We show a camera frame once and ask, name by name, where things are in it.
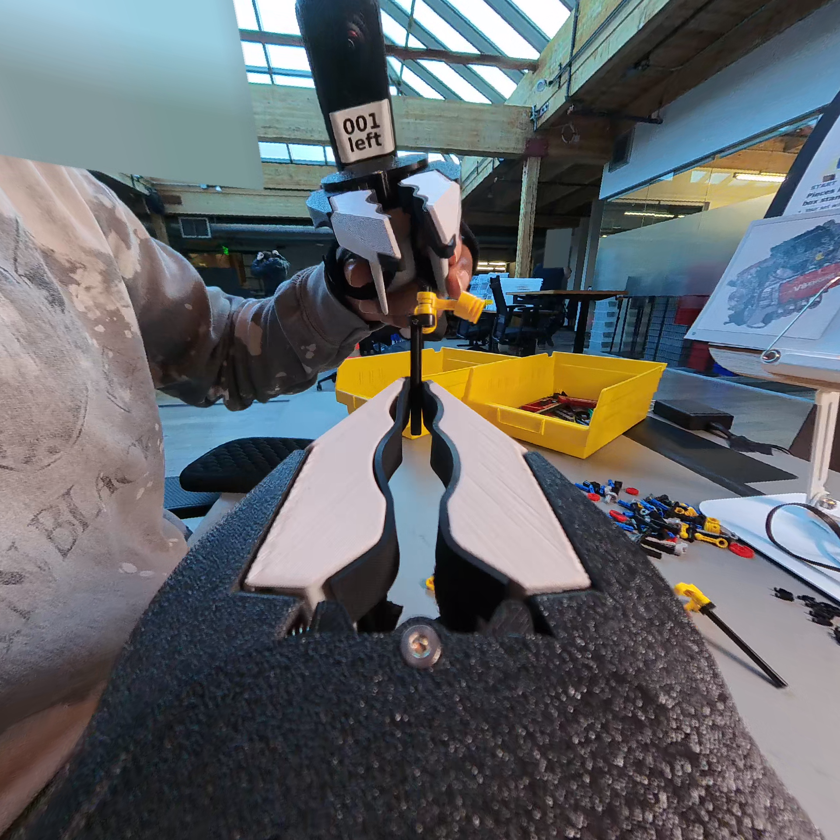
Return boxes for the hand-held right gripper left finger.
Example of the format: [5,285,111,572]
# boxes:
[243,377,403,632]

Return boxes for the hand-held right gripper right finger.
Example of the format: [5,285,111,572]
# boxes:
[423,378,593,633]

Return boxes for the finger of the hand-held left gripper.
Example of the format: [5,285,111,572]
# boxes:
[402,169,464,298]
[327,190,404,316]

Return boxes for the yellow toy crank piece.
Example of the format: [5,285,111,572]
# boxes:
[415,290,455,333]

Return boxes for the black toy axle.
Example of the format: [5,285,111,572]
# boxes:
[407,314,439,438]

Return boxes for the yellow and black axle assembly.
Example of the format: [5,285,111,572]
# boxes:
[675,581,788,689]

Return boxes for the person's left forearm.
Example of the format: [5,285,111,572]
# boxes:
[154,262,368,411]

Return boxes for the grey desk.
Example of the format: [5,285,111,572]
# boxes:
[190,394,840,840]

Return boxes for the printed task sheet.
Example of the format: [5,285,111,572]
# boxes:
[781,154,840,215]

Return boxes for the person's left hand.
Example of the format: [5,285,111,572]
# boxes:
[338,239,479,329]

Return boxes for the black chair armrest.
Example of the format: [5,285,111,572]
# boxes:
[180,437,315,494]

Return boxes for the yellow bin with toy parts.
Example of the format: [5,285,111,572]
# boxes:
[459,351,668,460]

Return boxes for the red and black toy parts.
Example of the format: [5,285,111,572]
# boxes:
[518,392,599,427]

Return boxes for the black office chair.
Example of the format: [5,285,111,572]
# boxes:
[489,274,560,355]

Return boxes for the yellow plastic bin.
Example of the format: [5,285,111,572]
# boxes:
[335,346,519,421]

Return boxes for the wooden high table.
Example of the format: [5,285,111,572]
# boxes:
[504,289,630,355]

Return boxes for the pile of colourful toy pieces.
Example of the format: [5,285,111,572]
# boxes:
[575,479,756,560]

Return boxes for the black power adapter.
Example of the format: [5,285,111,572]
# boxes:
[653,399,735,431]

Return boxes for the toy building instruction booklet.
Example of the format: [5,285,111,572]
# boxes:
[684,209,840,361]

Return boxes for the heap of black toy pins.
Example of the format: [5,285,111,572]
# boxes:
[772,585,840,645]

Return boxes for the black sign board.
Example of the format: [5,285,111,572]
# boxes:
[764,88,840,217]

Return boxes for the wooden support post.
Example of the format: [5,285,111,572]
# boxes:
[515,156,543,280]

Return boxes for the black adapter cable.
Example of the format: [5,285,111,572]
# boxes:
[709,420,788,458]

